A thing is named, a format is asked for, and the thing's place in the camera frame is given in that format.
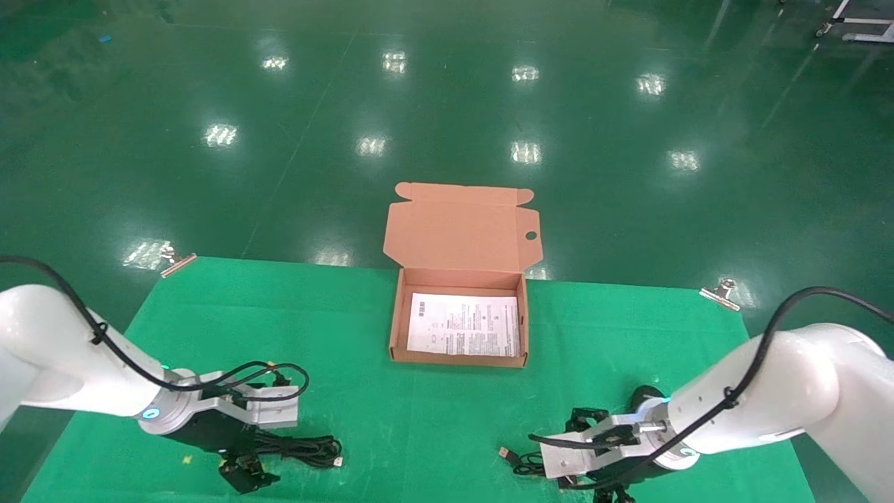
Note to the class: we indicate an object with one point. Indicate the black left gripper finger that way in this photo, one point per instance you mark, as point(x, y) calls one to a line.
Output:
point(248, 474)

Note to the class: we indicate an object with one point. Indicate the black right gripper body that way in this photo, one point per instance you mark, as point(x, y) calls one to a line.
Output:
point(642, 478)

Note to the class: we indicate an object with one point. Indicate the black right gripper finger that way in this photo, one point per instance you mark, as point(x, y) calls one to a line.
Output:
point(587, 419)
point(614, 496)

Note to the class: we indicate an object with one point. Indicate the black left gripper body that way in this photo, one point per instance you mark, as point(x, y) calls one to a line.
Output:
point(209, 433)

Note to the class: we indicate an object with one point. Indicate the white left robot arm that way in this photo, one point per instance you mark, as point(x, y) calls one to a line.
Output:
point(49, 349)

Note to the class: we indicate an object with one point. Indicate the open brown cardboard box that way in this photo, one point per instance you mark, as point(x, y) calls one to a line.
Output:
point(461, 230)

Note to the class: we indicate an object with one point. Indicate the green table mat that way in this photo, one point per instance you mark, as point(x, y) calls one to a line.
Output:
point(433, 426)

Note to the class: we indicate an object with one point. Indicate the white printed paper sheet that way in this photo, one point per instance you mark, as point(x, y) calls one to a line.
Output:
point(464, 325)

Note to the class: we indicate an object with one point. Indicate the silver metal binder clip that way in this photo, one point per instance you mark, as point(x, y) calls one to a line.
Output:
point(721, 295)
point(178, 263)

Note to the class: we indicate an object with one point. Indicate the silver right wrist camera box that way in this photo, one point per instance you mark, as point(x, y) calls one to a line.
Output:
point(566, 461)

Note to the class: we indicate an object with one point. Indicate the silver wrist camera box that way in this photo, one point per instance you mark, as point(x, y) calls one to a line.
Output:
point(566, 461)
point(269, 412)

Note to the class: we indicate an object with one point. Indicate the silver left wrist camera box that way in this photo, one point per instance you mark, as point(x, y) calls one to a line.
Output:
point(269, 412)

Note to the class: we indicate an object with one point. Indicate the white wheeled cart frame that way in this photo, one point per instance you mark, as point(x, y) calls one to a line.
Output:
point(862, 21)

